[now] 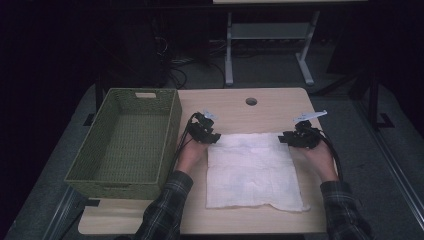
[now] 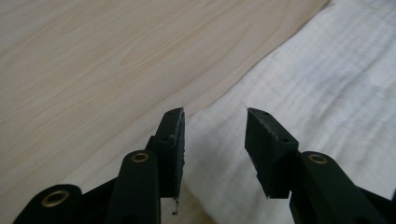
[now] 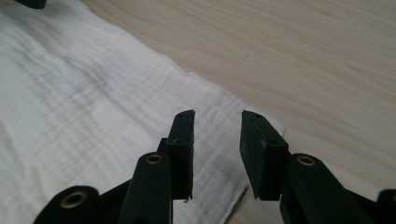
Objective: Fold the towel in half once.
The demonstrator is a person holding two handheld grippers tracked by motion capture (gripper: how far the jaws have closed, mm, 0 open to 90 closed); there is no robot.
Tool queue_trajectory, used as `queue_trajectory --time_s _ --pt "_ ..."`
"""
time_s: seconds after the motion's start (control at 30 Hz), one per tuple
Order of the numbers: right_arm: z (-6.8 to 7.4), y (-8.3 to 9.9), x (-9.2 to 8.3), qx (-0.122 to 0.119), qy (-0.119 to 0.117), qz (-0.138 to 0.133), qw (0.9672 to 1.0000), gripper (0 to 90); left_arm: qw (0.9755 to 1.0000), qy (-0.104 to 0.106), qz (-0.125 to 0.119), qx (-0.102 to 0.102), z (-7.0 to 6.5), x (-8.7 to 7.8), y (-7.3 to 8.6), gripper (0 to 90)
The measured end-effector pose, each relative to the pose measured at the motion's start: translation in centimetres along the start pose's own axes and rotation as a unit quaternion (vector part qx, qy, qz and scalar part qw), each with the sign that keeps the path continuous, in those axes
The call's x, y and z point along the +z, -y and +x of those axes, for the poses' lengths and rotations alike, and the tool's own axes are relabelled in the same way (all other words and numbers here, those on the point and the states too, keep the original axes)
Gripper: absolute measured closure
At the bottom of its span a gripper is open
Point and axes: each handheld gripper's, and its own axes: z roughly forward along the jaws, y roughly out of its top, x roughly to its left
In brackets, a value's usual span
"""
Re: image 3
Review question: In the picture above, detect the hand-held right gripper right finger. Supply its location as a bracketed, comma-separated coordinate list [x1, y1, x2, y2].
[239, 109, 375, 224]

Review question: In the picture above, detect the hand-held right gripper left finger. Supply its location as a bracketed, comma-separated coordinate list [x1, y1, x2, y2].
[118, 109, 196, 224]

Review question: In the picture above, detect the white cloth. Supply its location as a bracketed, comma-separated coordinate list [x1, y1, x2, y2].
[0, 0, 285, 224]

